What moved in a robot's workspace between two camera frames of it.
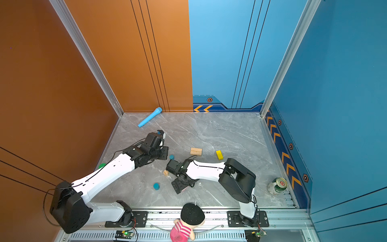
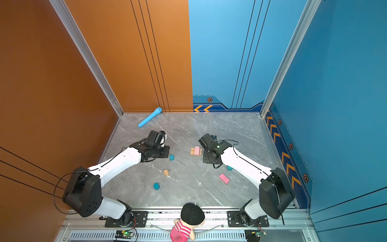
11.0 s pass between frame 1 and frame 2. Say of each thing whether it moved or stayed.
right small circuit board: stayed
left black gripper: stayed
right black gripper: moved
